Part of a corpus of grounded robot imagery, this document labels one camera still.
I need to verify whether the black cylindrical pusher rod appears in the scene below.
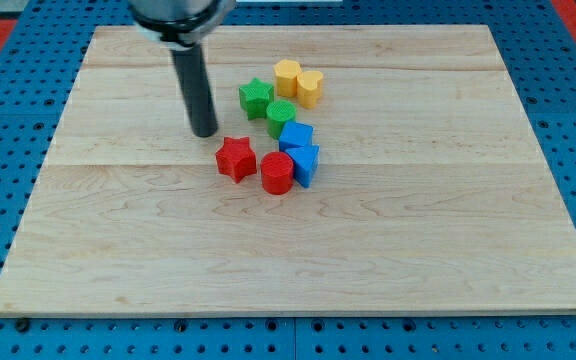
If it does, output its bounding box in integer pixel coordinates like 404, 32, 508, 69
171, 44, 218, 138

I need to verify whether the yellow heart block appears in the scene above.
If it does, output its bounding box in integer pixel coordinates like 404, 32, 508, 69
297, 70, 324, 109

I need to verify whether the green star block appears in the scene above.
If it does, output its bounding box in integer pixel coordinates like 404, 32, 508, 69
238, 78, 274, 120

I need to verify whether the yellow hexagon block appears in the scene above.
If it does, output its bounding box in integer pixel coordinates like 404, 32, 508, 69
273, 59, 302, 98

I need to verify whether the green cylinder block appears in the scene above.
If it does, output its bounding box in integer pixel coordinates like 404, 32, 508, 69
266, 100, 297, 139

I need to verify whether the red star block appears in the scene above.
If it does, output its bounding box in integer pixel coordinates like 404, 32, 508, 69
215, 137, 257, 183

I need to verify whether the blue cube block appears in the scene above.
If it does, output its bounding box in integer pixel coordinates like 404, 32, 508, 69
278, 121, 314, 151

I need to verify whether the red cylinder block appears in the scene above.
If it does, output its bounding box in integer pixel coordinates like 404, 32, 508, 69
260, 151, 294, 195

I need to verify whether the blue triangle block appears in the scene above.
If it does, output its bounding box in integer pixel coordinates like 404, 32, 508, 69
286, 145, 320, 188

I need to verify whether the wooden board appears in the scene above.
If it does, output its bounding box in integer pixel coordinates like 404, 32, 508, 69
0, 25, 576, 318

